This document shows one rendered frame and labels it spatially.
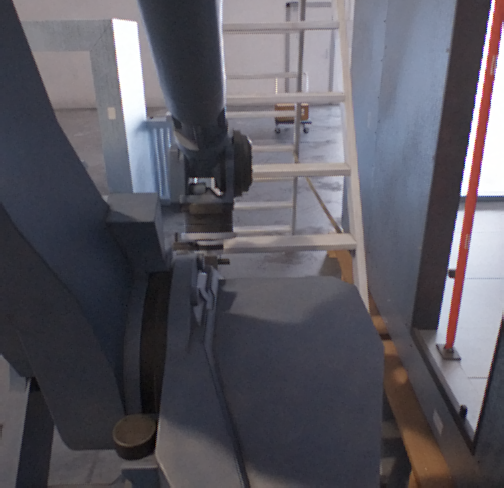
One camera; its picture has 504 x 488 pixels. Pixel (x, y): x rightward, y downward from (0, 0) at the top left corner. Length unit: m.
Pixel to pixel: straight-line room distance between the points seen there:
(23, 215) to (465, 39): 1.39
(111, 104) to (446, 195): 2.54
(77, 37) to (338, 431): 3.29
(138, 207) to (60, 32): 3.02
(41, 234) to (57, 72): 11.62
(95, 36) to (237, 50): 7.82
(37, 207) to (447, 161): 1.38
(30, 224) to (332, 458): 0.43
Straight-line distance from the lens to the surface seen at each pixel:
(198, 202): 1.12
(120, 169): 3.67
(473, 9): 1.64
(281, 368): 0.67
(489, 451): 1.45
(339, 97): 1.52
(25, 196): 0.52
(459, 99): 1.65
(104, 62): 3.57
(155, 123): 4.24
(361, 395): 0.66
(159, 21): 0.74
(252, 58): 11.20
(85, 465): 1.98
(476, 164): 1.54
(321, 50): 11.27
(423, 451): 1.77
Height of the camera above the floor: 1.42
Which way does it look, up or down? 23 degrees down
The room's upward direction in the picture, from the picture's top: 1 degrees counter-clockwise
